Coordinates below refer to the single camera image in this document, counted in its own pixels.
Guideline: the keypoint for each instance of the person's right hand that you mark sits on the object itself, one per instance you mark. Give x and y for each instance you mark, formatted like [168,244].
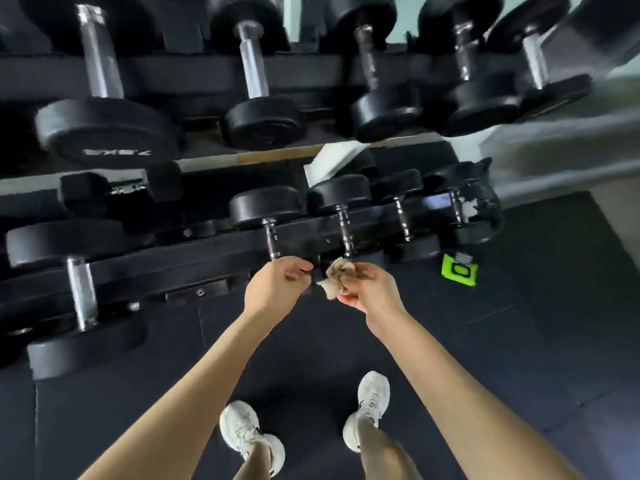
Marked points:
[375,294]

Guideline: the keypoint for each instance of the person's left hand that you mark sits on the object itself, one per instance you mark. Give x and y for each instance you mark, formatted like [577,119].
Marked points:
[272,289]

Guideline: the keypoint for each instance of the white wet wipe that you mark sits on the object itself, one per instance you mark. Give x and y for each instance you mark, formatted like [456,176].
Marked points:
[337,279]

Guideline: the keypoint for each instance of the heavy black dumbbell black grip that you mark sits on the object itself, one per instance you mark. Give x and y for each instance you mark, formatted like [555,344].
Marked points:
[450,177]
[340,192]
[267,207]

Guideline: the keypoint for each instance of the green wet wipes pack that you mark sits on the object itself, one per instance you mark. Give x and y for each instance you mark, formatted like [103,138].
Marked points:
[460,269]

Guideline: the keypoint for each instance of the black dumbbell white lettering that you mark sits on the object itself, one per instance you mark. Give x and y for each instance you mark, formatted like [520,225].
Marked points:
[397,184]

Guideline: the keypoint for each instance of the person's left forearm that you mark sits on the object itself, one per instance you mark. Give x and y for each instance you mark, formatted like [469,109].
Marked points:
[180,399]

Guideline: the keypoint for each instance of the person's right forearm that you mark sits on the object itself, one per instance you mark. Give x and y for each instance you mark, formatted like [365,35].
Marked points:
[475,399]

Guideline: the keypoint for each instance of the person's right white sneaker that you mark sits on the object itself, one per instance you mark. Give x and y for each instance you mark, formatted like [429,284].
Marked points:
[372,399]

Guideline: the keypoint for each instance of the person's white sneaker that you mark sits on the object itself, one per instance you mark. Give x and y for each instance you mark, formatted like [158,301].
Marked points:
[372,399]
[242,424]

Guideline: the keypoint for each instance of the person's left white sneaker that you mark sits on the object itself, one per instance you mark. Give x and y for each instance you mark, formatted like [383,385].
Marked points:
[242,424]

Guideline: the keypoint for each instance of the black hex dumbbell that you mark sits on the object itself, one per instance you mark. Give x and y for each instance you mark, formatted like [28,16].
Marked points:
[165,182]

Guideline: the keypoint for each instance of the person's right leg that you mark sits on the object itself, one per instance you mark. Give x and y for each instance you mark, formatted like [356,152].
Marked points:
[385,454]

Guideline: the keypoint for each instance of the large black dumbbell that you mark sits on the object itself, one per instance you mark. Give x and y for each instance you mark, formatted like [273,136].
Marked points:
[85,344]

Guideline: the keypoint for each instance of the black dumbbell rack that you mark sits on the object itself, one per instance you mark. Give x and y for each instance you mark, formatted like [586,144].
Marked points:
[175,79]

